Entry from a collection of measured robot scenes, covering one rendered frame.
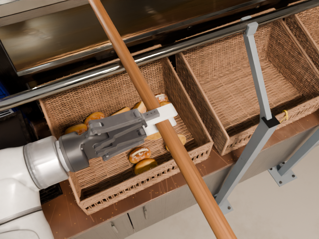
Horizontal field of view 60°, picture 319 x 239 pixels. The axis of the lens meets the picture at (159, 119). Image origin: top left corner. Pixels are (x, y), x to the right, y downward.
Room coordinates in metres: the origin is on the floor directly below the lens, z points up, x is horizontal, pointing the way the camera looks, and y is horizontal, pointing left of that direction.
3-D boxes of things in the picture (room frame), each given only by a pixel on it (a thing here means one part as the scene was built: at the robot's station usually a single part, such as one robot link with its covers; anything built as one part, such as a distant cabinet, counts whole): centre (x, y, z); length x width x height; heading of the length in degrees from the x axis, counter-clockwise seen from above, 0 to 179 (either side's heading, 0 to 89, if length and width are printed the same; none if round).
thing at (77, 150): (0.25, 0.14, 1.20); 0.09 x 0.07 x 0.08; 114
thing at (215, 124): (0.84, -0.41, 0.72); 0.56 x 0.49 x 0.28; 116
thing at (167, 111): (0.31, 0.00, 1.21); 0.07 x 0.03 x 0.01; 114
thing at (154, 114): (0.30, 0.03, 1.23); 0.05 x 0.01 x 0.03; 114
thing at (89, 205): (0.59, 0.14, 0.72); 0.56 x 0.49 x 0.28; 116
